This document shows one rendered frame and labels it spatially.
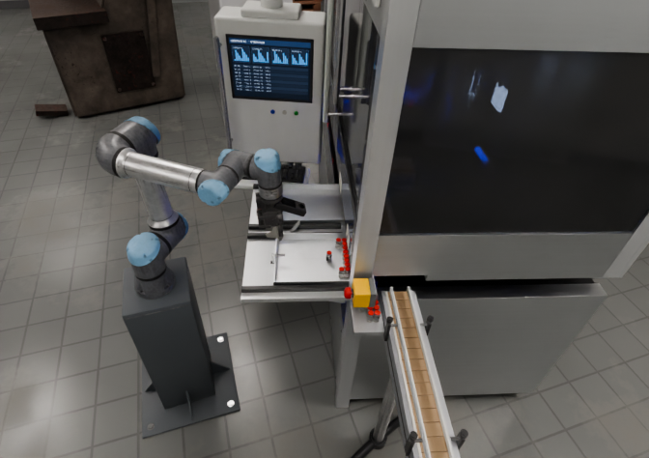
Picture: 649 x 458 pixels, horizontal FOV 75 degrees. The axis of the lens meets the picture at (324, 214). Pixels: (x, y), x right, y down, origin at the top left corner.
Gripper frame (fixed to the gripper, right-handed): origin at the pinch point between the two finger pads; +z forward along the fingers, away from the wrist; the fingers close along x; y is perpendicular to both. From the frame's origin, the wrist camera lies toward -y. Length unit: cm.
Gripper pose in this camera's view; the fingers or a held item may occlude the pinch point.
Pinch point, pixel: (281, 237)
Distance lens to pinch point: 149.2
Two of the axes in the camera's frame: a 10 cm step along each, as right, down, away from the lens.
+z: 0.0, 7.4, 6.7
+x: 1.5, 6.6, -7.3
